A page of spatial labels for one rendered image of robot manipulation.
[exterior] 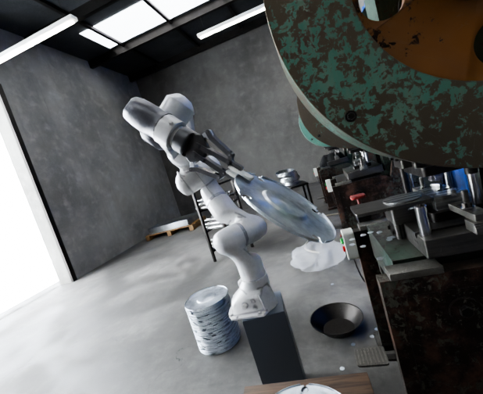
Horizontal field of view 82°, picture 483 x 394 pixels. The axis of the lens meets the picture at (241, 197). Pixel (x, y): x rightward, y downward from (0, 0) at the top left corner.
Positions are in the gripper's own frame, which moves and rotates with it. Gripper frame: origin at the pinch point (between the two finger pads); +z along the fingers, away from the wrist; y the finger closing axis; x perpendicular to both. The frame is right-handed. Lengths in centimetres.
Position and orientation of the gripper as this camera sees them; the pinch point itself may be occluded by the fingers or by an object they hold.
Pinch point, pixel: (240, 174)
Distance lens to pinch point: 73.6
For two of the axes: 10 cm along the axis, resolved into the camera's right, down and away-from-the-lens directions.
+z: 8.3, 5.2, -1.8
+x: 3.3, -2.2, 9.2
